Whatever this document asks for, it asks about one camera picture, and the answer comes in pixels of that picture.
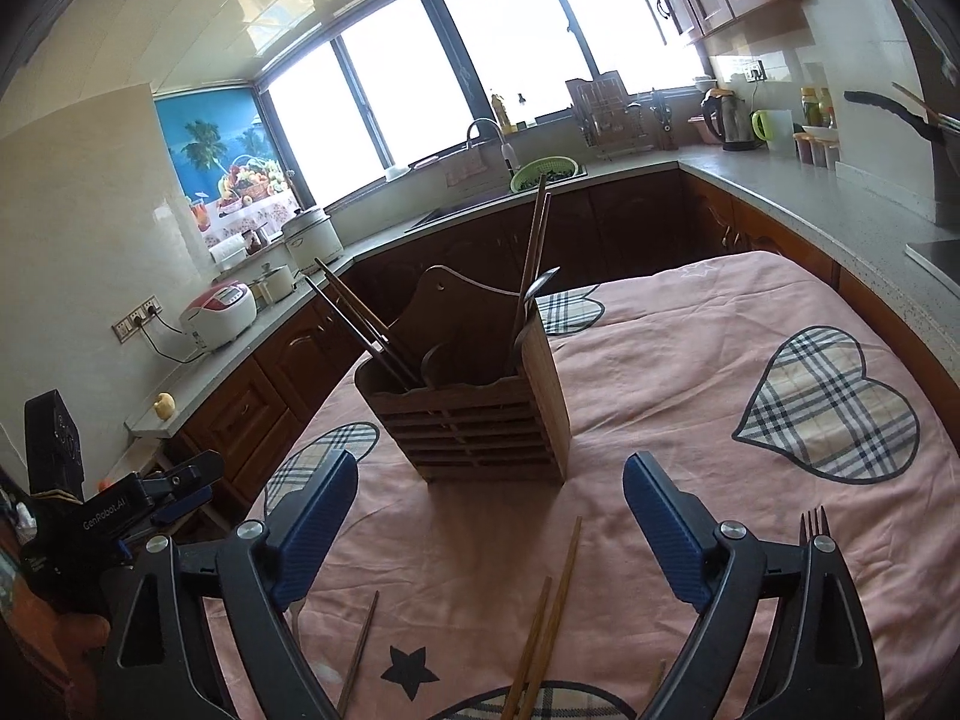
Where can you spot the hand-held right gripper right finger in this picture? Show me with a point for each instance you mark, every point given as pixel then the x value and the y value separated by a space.
pixel 667 532

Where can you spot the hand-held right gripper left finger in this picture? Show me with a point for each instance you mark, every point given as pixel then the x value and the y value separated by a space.
pixel 315 532

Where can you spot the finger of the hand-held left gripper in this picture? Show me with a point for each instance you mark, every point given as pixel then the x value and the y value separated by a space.
pixel 184 508
pixel 187 472

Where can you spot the wooden slatted utensil holder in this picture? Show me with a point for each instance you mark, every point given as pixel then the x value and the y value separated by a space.
pixel 472 405

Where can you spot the metal chopstick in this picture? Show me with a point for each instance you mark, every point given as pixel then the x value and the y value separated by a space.
pixel 352 307
pixel 337 322

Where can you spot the metal spoon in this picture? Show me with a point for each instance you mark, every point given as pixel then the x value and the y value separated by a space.
pixel 541 283

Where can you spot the dark wooden chopstick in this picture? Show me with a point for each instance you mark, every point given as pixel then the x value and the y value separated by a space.
pixel 534 240
pixel 541 240

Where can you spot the person's left hand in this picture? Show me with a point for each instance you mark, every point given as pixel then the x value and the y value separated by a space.
pixel 86 637

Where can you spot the yellow apple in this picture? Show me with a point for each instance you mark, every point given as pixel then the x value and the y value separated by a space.
pixel 163 405

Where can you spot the red and white rice cooker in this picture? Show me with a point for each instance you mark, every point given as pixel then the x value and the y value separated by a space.
pixel 221 315

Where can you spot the pink heart-print tablecloth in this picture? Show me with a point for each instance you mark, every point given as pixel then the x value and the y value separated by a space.
pixel 712 360

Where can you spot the small white lidded pot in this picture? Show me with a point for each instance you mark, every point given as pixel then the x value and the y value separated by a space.
pixel 274 283

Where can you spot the paper towel roll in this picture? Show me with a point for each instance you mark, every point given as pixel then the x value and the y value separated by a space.
pixel 229 250

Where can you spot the white electric cooker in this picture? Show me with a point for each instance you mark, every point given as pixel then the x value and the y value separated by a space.
pixel 313 240

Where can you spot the green colander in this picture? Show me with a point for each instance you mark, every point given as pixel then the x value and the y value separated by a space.
pixel 547 172

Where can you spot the gas stove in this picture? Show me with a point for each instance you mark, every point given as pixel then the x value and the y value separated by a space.
pixel 937 259

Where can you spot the spice jar set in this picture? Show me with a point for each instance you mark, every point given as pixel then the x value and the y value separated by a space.
pixel 816 150

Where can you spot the knife and scissors holder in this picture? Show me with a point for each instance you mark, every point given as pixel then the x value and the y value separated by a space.
pixel 664 120

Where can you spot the white plastic container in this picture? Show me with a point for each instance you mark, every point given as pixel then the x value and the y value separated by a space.
pixel 784 133

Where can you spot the electric kettle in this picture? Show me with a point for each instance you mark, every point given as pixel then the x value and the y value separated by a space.
pixel 727 120

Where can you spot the green cup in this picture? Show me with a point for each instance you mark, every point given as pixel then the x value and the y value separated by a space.
pixel 763 126

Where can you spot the dish drying rack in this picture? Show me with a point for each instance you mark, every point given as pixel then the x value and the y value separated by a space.
pixel 607 116

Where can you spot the kitchen faucet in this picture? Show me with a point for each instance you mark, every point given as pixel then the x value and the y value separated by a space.
pixel 495 139

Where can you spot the yellow bottle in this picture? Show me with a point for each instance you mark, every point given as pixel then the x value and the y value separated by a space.
pixel 499 112

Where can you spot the black wok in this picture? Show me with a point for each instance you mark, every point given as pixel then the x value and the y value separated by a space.
pixel 892 109

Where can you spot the kitchen window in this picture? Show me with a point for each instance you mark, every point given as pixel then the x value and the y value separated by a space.
pixel 465 52

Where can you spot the wall power outlet strip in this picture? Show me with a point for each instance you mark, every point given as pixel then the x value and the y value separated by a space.
pixel 137 317

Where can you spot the palm tree wall poster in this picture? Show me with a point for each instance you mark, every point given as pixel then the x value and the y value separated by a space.
pixel 217 150

